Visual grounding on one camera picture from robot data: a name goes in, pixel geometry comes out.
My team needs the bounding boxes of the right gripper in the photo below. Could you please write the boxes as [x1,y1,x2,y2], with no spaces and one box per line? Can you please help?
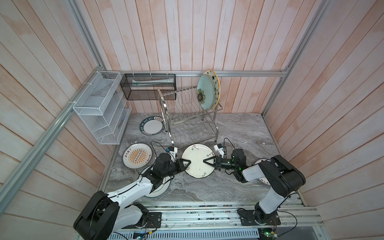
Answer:
[204,156,239,172]

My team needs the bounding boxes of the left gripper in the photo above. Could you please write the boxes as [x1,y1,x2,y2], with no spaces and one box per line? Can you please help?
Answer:
[161,158,192,178]

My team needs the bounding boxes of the cream floral plate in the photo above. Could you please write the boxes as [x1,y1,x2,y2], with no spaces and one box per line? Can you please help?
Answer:
[182,144,215,179]

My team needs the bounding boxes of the white plate green outline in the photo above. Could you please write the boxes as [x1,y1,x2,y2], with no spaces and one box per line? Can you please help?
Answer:
[145,176,171,198]

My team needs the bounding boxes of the mint green flower plate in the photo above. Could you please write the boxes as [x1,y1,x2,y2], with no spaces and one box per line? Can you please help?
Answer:
[197,75,215,110]

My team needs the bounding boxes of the star pattern orange rim plate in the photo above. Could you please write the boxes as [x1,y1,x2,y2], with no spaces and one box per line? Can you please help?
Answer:
[204,70,221,109]

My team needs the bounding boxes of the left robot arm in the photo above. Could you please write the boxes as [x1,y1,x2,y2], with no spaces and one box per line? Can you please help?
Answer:
[73,153,191,240]

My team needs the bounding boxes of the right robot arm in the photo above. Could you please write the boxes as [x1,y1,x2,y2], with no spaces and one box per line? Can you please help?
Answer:
[203,149,306,225]

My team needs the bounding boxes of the steel two-tier dish rack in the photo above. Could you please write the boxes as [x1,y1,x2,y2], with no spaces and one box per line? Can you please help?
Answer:
[157,87,223,148]

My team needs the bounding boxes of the white plate dark green rim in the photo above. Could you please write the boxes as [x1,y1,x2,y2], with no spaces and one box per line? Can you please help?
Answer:
[140,116,165,136]

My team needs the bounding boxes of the left orange sunburst plate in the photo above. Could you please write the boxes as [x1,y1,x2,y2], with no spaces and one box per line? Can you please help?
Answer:
[122,143,153,169]

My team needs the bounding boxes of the orange sunburst plate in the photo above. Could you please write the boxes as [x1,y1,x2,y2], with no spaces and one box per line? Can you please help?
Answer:
[254,159,271,186]
[122,143,153,169]

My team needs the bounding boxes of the right orange sunburst plate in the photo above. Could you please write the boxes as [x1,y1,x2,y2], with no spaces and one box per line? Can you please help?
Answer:
[254,159,271,186]

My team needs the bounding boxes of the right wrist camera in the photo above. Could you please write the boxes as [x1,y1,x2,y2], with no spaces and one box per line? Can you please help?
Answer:
[214,144,226,158]

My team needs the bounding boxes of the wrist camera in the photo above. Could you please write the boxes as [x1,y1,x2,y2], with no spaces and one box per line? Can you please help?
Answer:
[214,144,226,158]
[166,147,178,162]

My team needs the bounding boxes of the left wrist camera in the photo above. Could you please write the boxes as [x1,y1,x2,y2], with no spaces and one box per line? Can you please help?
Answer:
[166,147,178,162]

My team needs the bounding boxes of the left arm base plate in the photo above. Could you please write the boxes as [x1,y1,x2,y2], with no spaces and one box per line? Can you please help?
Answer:
[123,212,162,229]

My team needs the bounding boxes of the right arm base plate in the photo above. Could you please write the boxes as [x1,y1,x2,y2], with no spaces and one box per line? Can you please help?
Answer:
[237,208,281,226]

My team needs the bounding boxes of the black mesh wall basket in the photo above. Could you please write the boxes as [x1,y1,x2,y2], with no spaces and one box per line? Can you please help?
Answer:
[120,73,177,101]

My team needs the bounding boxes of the white wire mesh shelf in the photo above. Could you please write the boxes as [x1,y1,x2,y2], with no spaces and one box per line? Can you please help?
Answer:
[73,71,132,145]

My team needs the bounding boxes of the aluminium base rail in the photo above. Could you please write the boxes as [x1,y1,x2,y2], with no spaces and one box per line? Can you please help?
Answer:
[74,201,325,240]

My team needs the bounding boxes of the horizontal aluminium wall bar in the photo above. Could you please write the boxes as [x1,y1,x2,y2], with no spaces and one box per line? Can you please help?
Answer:
[119,70,288,77]

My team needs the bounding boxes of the left aluminium frame bar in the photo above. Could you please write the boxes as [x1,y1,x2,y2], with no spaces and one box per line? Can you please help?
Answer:
[1,66,104,215]

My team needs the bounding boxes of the aluminium frame bar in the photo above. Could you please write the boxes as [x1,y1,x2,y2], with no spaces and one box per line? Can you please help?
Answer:
[262,0,334,119]
[1,66,104,215]

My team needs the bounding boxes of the right aluminium frame bar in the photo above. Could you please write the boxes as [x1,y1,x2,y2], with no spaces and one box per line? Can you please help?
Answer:
[262,0,334,119]

